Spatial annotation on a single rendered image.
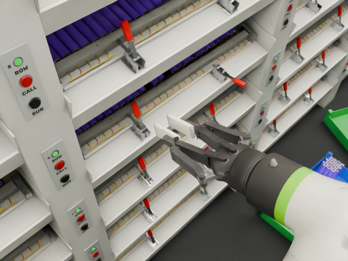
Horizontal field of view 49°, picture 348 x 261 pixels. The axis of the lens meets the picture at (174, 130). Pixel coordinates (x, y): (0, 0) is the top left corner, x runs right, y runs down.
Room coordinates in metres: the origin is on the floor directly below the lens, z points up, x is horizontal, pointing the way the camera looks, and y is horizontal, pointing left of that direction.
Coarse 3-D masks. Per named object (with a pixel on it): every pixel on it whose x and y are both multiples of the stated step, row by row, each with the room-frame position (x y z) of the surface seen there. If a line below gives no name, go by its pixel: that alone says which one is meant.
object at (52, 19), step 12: (36, 0) 0.42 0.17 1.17; (48, 0) 0.45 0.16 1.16; (60, 0) 0.45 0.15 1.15; (72, 0) 0.46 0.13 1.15; (84, 0) 0.47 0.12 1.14; (96, 0) 0.49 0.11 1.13; (108, 0) 0.51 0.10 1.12; (48, 12) 0.43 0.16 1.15; (60, 12) 0.44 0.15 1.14; (72, 12) 0.46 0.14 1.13; (84, 12) 0.48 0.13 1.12; (48, 24) 0.43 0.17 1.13; (60, 24) 0.45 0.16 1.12
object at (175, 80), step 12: (240, 36) 0.86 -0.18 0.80; (216, 48) 0.80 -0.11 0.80; (228, 48) 0.82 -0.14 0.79; (204, 60) 0.76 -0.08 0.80; (180, 72) 0.71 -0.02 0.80; (192, 72) 0.72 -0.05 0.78; (204, 72) 0.73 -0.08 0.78; (168, 84) 0.67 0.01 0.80; (144, 96) 0.63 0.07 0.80; (156, 96) 0.64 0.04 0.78; (168, 96) 0.65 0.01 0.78; (108, 120) 0.55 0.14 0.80; (120, 120) 0.57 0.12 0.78; (84, 132) 0.52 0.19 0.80; (96, 132) 0.52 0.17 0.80; (84, 144) 0.50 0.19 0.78; (96, 144) 0.50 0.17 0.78
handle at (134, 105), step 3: (132, 102) 0.57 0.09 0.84; (135, 102) 0.56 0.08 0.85; (132, 105) 0.56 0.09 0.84; (135, 105) 0.56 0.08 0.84; (132, 108) 0.56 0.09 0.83; (135, 108) 0.56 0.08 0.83; (138, 108) 0.56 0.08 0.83; (135, 111) 0.55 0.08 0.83; (138, 111) 0.56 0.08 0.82; (135, 114) 0.55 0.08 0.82; (138, 114) 0.55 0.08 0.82; (138, 117) 0.55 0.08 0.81; (138, 120) 0.55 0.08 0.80; (141, 120) 0.55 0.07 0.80; (138, 123) 0.55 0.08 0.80; (141, 123) 0.55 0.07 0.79; (138, 126) 0.55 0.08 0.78; (141, 126) 0.55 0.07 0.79; (141, 129) 0.54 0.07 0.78
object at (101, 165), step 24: (240, 24) 0.92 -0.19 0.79; (264, 48) 0.85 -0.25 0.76; (240, 72) 0.76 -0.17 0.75; (192, 96) 0.67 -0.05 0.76; (216, 96) 0.71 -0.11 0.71; (144, 120) 0.58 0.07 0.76; (120, 144) 0.52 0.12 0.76; (144, 144) 0.52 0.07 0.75; (96, 168) 0.45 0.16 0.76; (120, 168) 0.48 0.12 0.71
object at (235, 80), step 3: (222, 72) 0.73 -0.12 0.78; (225, 75) 0.72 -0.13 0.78; (228, 75) 0.72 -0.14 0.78; (228, 78) 0.71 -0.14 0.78; (231, 78) 0.71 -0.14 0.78; (234, 78) 0.70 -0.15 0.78; (237, 78) 0.70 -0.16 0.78; (234, 81) 0.70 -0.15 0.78; (237, 81) 0.69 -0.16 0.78; (240, 81) 0.69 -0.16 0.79; (240, 84) 0.68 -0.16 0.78; (243, 84) 0.68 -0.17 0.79
